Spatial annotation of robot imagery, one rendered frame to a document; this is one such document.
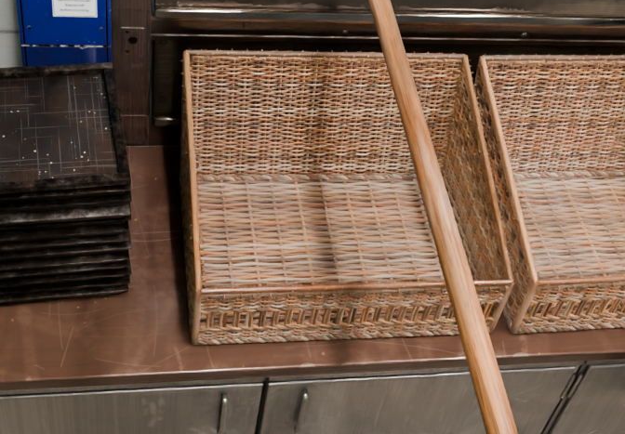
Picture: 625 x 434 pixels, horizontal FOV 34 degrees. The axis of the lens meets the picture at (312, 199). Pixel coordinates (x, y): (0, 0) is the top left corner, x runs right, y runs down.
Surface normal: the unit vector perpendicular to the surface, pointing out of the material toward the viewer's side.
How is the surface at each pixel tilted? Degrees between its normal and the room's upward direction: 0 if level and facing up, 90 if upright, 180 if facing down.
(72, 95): 0
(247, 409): 90
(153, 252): 0
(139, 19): 90
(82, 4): 90
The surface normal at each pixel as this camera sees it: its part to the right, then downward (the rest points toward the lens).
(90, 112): 0.13, -0.68
